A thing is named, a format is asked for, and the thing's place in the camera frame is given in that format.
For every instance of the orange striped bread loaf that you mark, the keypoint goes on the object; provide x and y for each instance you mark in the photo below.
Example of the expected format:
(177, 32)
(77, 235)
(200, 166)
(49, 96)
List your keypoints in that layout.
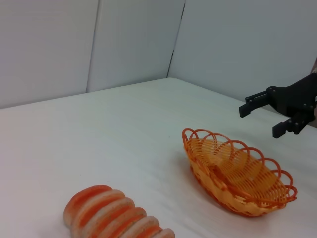
(106, 210)

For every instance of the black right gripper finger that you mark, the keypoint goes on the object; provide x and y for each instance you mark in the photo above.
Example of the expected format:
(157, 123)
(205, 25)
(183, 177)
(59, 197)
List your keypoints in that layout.
(294, 122)
(250, 104)

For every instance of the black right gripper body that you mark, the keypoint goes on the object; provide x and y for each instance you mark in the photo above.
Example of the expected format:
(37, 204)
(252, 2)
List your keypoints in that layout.
(294, 95)

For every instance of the orange woven plastic basket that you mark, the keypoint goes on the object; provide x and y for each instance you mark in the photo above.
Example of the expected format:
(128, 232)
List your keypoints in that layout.
(237, 178)

